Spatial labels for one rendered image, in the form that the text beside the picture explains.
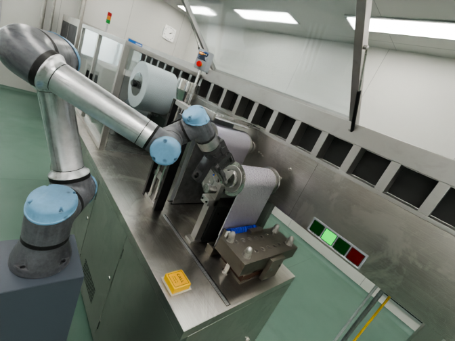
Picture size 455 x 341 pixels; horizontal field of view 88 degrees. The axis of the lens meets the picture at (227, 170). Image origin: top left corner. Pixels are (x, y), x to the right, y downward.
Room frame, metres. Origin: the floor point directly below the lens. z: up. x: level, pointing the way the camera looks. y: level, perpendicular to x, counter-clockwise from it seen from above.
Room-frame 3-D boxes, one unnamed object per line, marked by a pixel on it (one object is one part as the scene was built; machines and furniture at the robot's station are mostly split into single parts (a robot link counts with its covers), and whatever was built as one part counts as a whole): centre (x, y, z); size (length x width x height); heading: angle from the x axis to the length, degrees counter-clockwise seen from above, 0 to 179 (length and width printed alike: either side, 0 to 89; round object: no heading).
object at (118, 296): (1.62, 0.63, 0.43); 2.52 x 0.64 x 0.86; 48
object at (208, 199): (0.94, 0.02, 1.05); 0.06 x 0.05 x 0.31; 138
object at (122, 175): (1.61, 0.64, 0.88); 2.52 x 0.66 x 0.04; 48
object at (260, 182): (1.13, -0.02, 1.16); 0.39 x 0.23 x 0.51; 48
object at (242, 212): (1.00, -0.16, 1.09); 0.23 x 0.01 x 0.18; 138
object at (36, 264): (0.55, 0.41, 0.95); 0.15 x 0.15 x 0.10
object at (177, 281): (0.67, 0.00, 0.91); 0.07 x 0.07 x 0.02; 48
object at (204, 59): (1.34, 0.35, 1.66); 0.07 x 0.07 x 0.10; 74
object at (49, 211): (0.56, 0.41, 1.07); 0.13 x 0.12 x 0.14; 15
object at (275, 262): (0.90, -0.35, 0.97); 0.10 x 0.03 x 0.11; 138
